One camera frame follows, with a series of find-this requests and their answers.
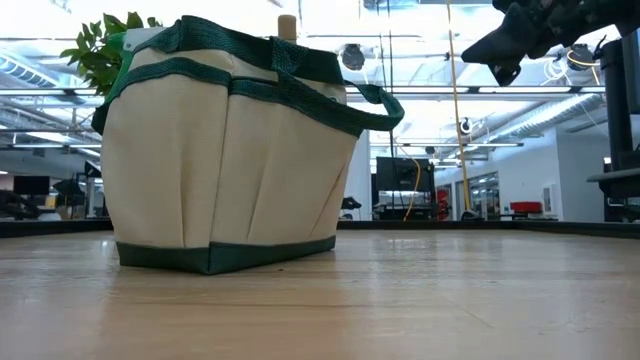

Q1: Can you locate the white wall poster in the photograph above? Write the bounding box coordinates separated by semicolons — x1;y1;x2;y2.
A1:
542;182;557;216

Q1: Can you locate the cream green canvas gardening bag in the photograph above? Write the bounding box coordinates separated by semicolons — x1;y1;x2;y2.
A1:
91;14;406;276

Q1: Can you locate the short yellow hanging cable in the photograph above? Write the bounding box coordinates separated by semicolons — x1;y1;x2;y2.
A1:
402;157;423;222

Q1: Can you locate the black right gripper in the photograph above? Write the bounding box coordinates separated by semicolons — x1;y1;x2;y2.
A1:
459;0;621;88

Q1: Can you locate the large black monitor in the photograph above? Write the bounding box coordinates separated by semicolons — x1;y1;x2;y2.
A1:
375;156;437;194

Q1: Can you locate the small black monitor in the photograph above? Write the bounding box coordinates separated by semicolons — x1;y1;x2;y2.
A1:
12;175;52;197

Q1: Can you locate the red standing object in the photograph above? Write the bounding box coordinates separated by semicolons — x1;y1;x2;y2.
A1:
436;187;451;221

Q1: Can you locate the black studio light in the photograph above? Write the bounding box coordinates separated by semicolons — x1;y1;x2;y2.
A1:
52;178;86;206

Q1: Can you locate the red box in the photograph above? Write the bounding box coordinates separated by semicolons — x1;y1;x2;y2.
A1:
509;200;544;215

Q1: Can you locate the ceiling cord reel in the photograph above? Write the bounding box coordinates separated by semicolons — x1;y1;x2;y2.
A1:
341;43;367;71
566;43;597;72

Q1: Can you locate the green leafy plant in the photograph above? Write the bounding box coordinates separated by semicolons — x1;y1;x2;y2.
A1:
59;11;164;97

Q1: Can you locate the green white spray bottle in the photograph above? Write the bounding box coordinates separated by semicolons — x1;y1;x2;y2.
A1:
106;27;169;99

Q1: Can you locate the ceiling light strip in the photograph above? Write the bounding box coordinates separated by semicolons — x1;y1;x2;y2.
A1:
349;85;606;95

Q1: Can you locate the long yellow hanging cable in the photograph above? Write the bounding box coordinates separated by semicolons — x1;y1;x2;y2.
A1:
444;0;474;217

